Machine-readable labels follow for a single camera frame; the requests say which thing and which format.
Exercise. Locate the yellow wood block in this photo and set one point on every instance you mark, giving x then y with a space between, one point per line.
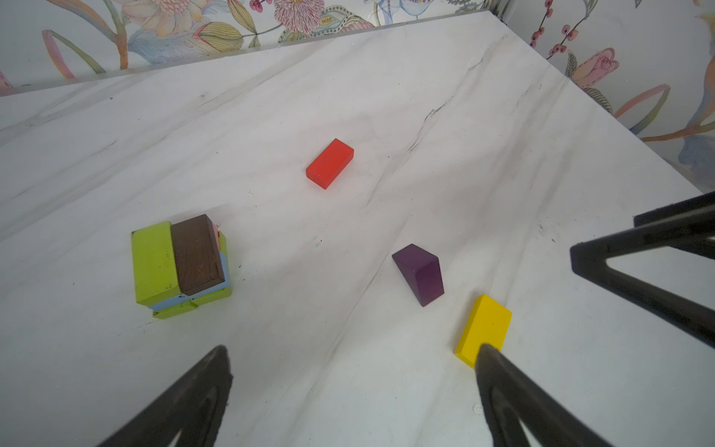
487 324

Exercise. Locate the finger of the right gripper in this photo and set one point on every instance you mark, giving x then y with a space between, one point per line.
589 261
704 248

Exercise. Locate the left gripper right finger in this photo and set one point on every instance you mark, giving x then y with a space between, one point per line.
512 403

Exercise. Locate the purple wood block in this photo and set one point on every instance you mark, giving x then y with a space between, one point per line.
422 272

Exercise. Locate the brown wood block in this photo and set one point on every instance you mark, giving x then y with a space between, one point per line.
197 255

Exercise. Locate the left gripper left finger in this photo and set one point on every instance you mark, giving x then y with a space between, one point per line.
189 413

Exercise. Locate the lime green wood block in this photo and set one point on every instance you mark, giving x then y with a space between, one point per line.
174 311
153 262
219 291

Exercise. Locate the red wood block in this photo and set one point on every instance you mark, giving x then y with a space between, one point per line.
330 163

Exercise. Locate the light blue wood block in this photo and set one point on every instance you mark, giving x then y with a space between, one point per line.
170 302

